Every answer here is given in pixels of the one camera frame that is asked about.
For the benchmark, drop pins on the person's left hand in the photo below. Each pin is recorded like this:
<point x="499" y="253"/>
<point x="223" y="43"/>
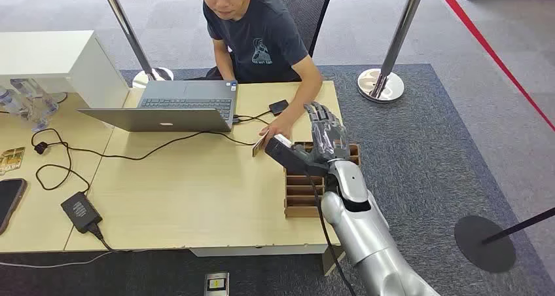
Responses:
<point x="277" y="128"/>

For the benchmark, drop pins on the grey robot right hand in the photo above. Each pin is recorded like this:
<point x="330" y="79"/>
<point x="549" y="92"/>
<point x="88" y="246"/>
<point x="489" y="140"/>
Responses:
<point x="329" y="133"/>

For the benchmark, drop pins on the autumn picture card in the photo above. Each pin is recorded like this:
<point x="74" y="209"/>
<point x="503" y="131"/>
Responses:
<point x="259" y="146"/>
<point x="11" y="159"/>

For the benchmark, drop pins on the person's left forearm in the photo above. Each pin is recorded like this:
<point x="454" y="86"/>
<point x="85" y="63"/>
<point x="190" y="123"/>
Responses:
<point x="305" y="94"/>

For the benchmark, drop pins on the person's right forearm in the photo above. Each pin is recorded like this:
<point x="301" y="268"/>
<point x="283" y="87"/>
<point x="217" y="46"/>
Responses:
<point x="224" y="64"/>

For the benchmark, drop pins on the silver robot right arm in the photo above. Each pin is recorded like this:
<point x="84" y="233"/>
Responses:
<point x="360" y="233"/>

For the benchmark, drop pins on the wooden slotted card holder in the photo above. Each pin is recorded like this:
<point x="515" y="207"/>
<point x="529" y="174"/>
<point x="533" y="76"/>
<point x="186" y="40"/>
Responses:
<point x="299" y="198"/>

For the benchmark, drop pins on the person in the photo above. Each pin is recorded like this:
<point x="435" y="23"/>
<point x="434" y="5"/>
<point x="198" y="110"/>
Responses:
<point x="260" y="38"/>

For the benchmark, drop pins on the small grey card reader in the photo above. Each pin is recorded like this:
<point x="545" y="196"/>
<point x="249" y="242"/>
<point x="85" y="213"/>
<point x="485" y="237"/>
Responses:
<point x="217" y="284"/>

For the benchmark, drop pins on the small black usb hub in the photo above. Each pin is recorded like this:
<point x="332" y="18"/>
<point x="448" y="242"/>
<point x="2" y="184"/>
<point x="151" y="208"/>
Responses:
<point x="278" y="107"/>

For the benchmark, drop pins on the dark grey floor mat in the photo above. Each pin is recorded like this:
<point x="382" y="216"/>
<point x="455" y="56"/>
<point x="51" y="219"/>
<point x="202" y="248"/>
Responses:
<point x="412" y="155"/>

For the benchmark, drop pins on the silver laptop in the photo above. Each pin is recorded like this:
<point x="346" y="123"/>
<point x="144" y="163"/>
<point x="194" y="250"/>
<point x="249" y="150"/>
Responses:
<point x="186" y="94"/>

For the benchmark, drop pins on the black mesh office chair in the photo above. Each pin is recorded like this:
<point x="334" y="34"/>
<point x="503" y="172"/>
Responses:
<point x="303" y="7"/>

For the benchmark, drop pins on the wooden desk foot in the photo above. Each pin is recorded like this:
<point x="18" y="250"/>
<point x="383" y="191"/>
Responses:
<point x="333" y="260"/>

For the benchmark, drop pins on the red barrier belt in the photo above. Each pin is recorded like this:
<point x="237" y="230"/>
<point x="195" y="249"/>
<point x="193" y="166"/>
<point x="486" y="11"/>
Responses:
<point x="481" y="40"/>

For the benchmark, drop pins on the black power adapter brick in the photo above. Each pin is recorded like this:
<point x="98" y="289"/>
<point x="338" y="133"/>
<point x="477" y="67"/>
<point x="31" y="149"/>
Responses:
<point x="81" y="211"/>

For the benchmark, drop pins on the clear plastic water bottle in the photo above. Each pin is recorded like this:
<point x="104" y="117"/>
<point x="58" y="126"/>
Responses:
<point x="37" y="103"/>
<point x="6" y="101"/>

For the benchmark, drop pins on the white cabinet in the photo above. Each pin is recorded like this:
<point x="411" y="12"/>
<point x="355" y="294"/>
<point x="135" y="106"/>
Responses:
<point x="43" y="51"/>

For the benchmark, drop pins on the black smartphone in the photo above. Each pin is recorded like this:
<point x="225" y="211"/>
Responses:
<point x="9" y="203"/>

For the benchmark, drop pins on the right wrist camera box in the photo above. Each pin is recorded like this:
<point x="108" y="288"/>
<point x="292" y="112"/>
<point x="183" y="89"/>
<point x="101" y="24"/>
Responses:
<point x="290" y="157"/>

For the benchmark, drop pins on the chrome stanchion post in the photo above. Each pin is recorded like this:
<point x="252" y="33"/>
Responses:
<point x="125" y="25"/>
<point x="401" y="29"/>

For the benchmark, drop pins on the black stanchion post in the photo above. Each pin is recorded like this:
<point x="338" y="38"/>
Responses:
<point x="481" y="246"/>

